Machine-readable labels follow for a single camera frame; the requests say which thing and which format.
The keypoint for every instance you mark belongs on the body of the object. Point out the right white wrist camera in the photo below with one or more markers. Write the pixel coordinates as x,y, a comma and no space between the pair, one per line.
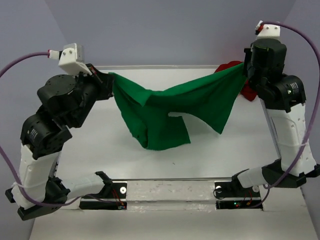
267,31

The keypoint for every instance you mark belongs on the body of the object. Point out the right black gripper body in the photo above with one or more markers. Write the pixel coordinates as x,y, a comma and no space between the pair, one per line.
250,70

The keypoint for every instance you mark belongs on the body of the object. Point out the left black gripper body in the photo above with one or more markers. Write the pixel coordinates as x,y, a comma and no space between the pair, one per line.
97,84

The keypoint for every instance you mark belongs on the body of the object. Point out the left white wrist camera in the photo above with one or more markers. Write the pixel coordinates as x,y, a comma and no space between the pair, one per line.
71,59

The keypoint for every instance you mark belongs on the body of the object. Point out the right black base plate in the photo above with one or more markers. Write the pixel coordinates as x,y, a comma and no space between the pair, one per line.
233,199

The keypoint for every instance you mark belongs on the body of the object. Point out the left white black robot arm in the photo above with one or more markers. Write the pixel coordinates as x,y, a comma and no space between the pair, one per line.
66,101

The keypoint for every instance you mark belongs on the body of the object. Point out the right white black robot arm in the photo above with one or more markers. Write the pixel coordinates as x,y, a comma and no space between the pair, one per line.
284,101

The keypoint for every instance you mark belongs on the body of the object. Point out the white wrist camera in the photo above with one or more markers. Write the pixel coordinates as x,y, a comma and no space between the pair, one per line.
71,59
267,31

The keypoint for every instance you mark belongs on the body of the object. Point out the green t shirt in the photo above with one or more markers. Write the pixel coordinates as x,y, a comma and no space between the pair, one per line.
146,112

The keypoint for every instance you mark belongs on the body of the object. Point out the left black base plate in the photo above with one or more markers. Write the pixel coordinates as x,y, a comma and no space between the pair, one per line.
113,198

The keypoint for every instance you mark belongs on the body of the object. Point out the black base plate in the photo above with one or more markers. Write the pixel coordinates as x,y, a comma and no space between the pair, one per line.
113,198
233,199

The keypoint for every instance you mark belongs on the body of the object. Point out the red t shirt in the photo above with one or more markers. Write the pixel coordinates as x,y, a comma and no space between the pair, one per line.
247,92

